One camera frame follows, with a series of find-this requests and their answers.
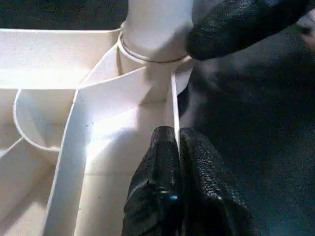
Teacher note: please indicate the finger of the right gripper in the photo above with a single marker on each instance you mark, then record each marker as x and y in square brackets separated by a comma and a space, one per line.
[233, 27]

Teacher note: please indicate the white plastic table top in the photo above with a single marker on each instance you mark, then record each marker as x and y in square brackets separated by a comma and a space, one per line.
[86, 110]

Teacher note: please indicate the white plastic table leg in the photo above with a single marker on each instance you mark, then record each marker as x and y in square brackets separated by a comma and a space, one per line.
[157, 29]

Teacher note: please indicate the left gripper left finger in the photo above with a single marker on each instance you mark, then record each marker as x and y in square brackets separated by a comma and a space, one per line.
[155, 186]

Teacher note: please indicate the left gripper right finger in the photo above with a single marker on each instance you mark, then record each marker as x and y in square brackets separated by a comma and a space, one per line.
[211, 196]

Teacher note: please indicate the black work mat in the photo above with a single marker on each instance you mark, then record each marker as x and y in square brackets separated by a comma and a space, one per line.
[258, 123]

